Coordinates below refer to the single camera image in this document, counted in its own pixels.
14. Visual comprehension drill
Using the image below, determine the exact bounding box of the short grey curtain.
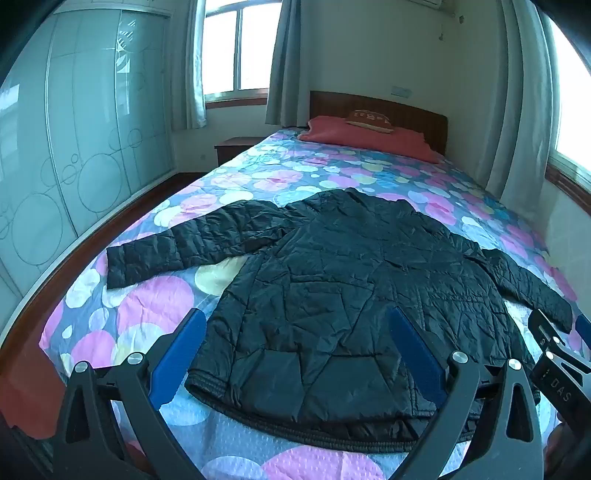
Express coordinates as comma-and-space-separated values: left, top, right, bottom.
171, 0, 208, 131

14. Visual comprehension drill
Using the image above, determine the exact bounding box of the circle-patterned bedspread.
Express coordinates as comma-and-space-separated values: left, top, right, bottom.
39, 128, 591, 480

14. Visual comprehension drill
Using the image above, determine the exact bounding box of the wooden headboard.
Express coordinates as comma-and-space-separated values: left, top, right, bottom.
308, 90, 448, 155

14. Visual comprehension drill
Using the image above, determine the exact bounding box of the small brown cushion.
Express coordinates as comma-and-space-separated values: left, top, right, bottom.
346, 109, 394, 134

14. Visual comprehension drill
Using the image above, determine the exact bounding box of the large side window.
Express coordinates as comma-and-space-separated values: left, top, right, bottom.
545, 18, 591, 204

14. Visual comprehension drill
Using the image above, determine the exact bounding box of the long grey curtain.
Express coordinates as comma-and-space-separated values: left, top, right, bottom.
480, 0, 561, 204

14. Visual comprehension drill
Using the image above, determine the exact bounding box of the wooden nightstand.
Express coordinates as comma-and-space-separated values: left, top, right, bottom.
214, 137, 265, 168

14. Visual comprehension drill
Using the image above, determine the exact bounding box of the window beside headboard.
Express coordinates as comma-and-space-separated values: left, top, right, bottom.
203, 0, 282, 109

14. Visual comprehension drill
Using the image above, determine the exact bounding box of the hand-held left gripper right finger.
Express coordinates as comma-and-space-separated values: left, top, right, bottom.
388, 307, 546, 480

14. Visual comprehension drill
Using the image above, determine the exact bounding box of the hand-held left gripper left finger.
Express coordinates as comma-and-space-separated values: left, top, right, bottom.
55, 308, 208, 480

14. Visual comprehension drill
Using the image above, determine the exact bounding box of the frosted glass wardrobe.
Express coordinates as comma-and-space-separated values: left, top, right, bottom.
0, 0, 185, 324

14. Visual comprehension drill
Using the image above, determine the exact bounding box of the red pillow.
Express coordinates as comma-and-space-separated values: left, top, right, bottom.
298, 115, 441, 164

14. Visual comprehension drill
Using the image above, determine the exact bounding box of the black quilted jacket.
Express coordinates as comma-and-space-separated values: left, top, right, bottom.
106, 187, 574, 455

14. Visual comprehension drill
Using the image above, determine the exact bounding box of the grey curtain beside headboard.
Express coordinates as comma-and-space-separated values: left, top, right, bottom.
264, 0, 303, 127

